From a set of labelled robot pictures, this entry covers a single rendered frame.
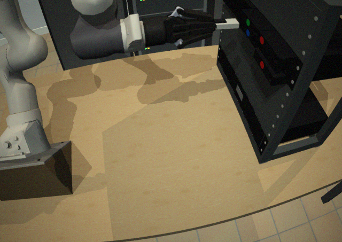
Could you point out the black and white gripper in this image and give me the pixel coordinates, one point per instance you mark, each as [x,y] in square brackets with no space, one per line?
[173,29]

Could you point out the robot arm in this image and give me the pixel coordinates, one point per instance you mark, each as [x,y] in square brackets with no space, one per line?
[96,34]

